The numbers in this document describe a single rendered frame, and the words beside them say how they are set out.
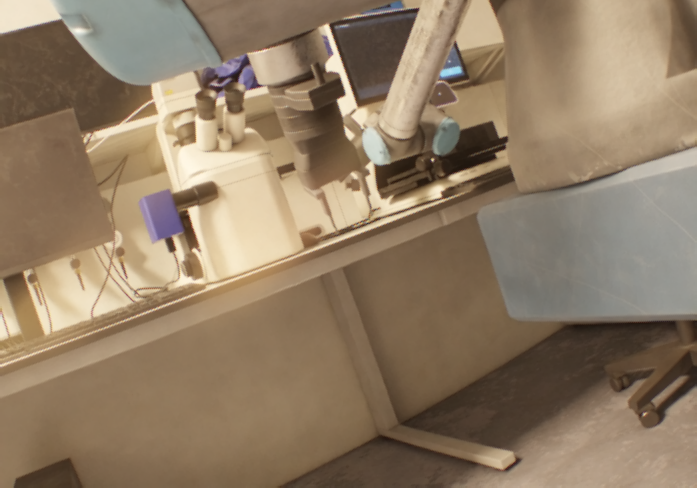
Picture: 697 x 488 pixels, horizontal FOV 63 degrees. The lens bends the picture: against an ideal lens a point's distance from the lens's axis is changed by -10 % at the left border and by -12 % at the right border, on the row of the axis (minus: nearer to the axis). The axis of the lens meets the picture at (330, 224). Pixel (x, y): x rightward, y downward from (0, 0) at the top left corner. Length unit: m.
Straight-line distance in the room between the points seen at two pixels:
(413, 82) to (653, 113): 1.06
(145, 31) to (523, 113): 0.16
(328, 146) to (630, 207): 0.57
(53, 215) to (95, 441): 0.81
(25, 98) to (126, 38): 1.74
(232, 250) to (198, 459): 0.99
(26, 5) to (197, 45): 2.16
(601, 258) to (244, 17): 0.17
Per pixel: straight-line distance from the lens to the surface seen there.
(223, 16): 0.26
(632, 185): 0.23
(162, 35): 0.27
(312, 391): 2.20
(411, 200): 1.78
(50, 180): 1.55
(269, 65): 0.72
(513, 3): 0.29
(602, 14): 0.25
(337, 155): 0.77
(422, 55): 1.23
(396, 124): 1.36
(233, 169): 1.31
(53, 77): 2.03
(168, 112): 1.54
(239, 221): 1.29
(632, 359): 1.97
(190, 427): 2.09
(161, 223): 1.24
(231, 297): 1.26
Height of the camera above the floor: 0.79
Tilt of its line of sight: level
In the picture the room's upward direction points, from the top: 20 degrees counter-clockwise
